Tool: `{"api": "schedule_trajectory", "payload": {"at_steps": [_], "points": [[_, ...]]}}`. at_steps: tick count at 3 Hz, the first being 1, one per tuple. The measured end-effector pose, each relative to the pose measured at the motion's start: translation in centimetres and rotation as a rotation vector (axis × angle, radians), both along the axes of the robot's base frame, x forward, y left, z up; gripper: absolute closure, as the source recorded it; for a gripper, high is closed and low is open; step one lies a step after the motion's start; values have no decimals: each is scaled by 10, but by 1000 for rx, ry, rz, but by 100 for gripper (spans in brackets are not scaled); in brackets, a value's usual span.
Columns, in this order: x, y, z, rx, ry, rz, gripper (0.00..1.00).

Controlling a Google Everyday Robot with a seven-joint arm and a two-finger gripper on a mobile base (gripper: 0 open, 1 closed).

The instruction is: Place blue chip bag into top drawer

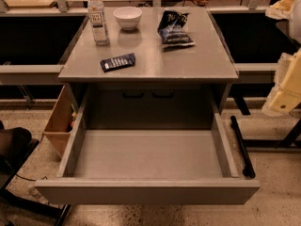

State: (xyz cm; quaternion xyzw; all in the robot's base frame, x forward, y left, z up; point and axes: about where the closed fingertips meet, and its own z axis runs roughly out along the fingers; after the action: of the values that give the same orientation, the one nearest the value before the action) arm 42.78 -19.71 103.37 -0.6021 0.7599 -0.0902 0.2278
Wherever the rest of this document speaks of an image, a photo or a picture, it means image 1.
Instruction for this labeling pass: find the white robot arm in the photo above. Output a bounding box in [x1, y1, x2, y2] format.
[261, 0, 301, 116]

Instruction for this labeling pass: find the blue chip bag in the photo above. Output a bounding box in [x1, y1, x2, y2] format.
[157, 10, 195, 48]

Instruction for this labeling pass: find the cardboard box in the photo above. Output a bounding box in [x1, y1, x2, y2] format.
[43, 87, 76, 157]

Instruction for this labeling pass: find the white ceramic bowl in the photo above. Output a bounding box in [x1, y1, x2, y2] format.
[113, 7, 142, 30]

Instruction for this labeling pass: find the dark blue snack bar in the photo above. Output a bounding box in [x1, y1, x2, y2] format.
[100, 53, 135, 73]

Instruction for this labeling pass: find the black drawer rail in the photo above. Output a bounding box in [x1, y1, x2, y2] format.
[230, 116, 256, 179]

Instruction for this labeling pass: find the open grey top drawer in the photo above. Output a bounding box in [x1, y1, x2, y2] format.
[35, 89, 260, 204]

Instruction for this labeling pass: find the clear plastic water bottle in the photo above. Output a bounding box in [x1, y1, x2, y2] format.
[87, 0, 109, 45]

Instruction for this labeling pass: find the grey cabinet counter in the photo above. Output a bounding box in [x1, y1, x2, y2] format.
[59, 7, 238, 129]

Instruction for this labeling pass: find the black chair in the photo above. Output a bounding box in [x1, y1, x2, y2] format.
[0, 122, 71, 226]

